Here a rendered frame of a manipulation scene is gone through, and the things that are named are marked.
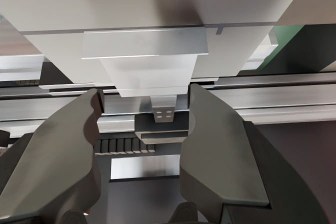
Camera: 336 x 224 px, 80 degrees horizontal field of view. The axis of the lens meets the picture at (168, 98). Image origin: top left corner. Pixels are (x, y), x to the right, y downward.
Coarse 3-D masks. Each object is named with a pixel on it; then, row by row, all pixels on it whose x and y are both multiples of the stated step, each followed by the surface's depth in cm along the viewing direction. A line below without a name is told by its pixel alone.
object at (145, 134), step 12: (156, 96) 26; (168, 96) 26; (156, 108) 31; (168, 108) 32; (144, 120) 41; (156, 120) 39; (168, 120) 39; (180, 120) 41; (144, 132) 40; (156, 132) 41; (168, 132) 41; (180, 132) 41
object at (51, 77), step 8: (48, 64) 23; (48, 72) 23; (56, 72) 23; (40, 80) 22; (48, 80) 22; (56, 80) 22; (64, 80) 22; (48, 88) 23; (56, 88) 24; (64, 88) 24; (72, 88) 24; (80, 88) 24; (88, 88) 24; (96, 88) 24; (104, 88) 24; (112, 88) 24
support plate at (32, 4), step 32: (0, 0) 11; (32, 0) 11; (64, 0) 12; (96, 0) 12; (128, 0) 12; (160, 0) 12; (192, 0) 12; (224, 0) 12; (256, 0) 12; (288, 0) 13; (224, 32) 15; (256, 32) 15; (64, 64) 18; (96, 64) 19; (224, 64) 20
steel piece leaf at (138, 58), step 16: (96, 32) 14; (112, 32) 14; (128, 32) 14; (144, 32) 14; (160, 32) 14; (176, 32) 14; (192, 32) 14; (96, 48) 14; (112, 48) 14; (128, 48) 14; (144, 48) 14; (160, 48) 14; (176, 48) 14; (192, 48) 14; (112, 64) 18; (128, 64) 18; (144, 64) 19; (160, 64) 19; (176, 64) 19; (192, 64) 19; (112, 80) 21; (128, 80) 22; (144, 80) 22; (160, 80) 22; (176, 80) 22
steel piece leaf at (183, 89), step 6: (120, 90) 24; (126, 90) 24; (132, 90) 24; (138, 90) 25; (144, 90) 25; (150, 90) 25; (156, 90) 25; (162, 90) 25; (168, 90) 25; (174, 90) 25; (180, 90) 25; (186, 90) 25; (126, 96) 26
